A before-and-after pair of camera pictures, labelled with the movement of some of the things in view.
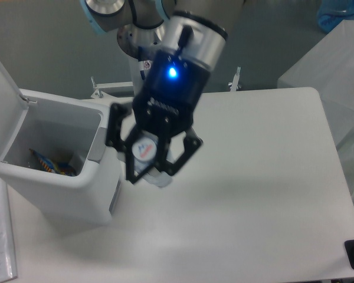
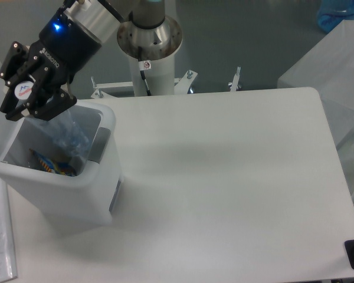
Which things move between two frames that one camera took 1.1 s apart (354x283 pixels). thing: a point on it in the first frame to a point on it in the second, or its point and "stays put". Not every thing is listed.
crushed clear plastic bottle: [143, 152] to [64, 132]
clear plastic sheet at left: [0, 254] stays put
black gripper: [165, 102] to [64, 47]
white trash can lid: [7, 108] stays put
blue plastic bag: [331, 13] stays put
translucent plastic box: [335, 68] stays put
